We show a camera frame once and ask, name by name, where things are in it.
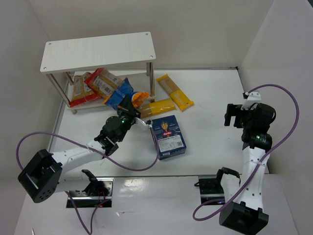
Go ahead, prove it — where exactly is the dark blue Barilla box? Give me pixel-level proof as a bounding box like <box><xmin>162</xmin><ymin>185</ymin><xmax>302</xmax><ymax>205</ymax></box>
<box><xmin>151</xmin><ymin>115</ymin><xmax>186</xmax><ymax>160</ymax></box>

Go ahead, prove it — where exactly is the white two-tier shelf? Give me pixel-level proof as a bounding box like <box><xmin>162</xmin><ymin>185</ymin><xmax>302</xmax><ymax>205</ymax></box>
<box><xmin>40</xmin><ymin>32</ymin><xmax>156</xmax><ymax>113</ymax></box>

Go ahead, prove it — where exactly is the yellow spaghetti pack lying horizontal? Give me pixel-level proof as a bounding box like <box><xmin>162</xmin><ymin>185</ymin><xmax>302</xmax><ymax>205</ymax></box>
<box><xmin>138</xmin><ymin>98</ymin><xmax>176</xmax><ymax>118</ymax></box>

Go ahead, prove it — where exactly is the red macaroni bag left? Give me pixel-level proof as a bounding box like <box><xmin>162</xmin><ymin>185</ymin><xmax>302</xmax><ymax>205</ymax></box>
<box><xmin>70</xmin><ymin>72</ymin><xmax>100</xmax><ymax>108</ymax></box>

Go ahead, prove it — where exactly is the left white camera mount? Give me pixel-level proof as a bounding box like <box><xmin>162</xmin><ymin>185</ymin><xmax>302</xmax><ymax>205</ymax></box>
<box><xmin>135</xmin><ymin>117</ymin><xmax>153</xmax><ymax>128</ymax></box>

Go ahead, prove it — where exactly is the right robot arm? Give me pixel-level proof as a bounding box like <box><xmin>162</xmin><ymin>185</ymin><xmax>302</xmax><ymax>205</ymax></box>
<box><xmin>217</xmin><ymin>103</ymin><xmax>276</xmax><ymax>235</ymax></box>

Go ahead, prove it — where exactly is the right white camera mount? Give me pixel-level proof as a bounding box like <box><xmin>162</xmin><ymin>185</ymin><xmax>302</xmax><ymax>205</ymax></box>
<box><xmin>241</xmin><ymin>91</ymin><xmax>262</xmax><ymax>110</ymax></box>

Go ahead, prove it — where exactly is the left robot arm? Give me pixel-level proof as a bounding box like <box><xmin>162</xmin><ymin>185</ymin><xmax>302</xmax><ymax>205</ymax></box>
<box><xmin>18</xmin><ymin>95</ymin><xmax>141</xmax><ymax>203</ymax></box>

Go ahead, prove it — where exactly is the blue orange pasta bag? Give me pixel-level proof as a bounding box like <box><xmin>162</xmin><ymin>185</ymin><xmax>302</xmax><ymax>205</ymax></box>
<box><xmin>103</xmin><ymin>78</ymin><xmax>150</xmax><ymax>110</ymax></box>

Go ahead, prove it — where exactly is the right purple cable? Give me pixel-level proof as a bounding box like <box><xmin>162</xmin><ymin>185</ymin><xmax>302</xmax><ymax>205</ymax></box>
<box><xmin>192</xmin><ymin>84</ymin><xmax>300</xmax><ymax>221</ymax></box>

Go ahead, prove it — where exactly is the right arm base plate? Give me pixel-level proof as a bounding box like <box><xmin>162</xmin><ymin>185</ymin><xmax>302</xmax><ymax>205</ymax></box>
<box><xmin>194</xmin><ymin>177</ymin><xmax>225</xmax><ymax>206</ymax></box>

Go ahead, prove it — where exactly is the red macaroni bag right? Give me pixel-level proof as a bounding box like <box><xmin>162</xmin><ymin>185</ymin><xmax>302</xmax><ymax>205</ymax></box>
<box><xmin>84</xmin><ymin>68</ymin><xmax>123</xmax><ymax>101</ymax></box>

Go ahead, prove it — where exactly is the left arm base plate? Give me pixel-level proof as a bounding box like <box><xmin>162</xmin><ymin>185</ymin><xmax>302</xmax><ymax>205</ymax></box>
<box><xmin>69</xmin><ymin>177</ymin><xmax>114</xmax><ymax>209</ymax></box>

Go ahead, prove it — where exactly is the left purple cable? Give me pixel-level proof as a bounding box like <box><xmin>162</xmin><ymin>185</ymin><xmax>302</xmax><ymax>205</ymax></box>
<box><xmin>16</xmin><ymin>119</ymin><xmax>159</xmax><ymax>235</ymax></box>

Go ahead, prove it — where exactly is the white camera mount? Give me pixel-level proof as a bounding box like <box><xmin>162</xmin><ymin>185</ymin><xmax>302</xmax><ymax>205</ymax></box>
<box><xmin>135</xmin><ymin>117</ymin><xmax>153</xmax><ymax>128</ymax></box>
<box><xmin>241</xmin><ymin>91</ymin><xmax>262</xmax><ymax>110</ymax></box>

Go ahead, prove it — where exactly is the yellow spaghetti pack diagonal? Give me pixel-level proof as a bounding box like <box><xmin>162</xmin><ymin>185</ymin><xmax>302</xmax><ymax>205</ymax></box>
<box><xmin>156</xmin><ymin>74</ymin><xmax>194</xmax><ymax>112</ymax></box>

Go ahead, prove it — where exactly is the purple cable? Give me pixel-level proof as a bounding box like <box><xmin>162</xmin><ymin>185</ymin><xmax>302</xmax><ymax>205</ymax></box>
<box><xmin>16</xmin><ymin>119</ymin><xmax>159</xmax><ymax>235</ymax></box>
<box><xmin>192</xmin><ymin>84</ymin><xmax>300</xmax><ymax>221</ymax></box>

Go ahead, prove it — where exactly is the red macaroni bag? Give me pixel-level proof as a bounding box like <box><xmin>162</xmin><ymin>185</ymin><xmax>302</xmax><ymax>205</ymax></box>
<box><xmin>84</xmin><ymin>68</ymin><xmax>123</xmax><ymax>101</ymax></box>
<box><xmin>70</xmin><ymin>72</ymin><xmax>100</xmax><ymax>108</ymax></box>

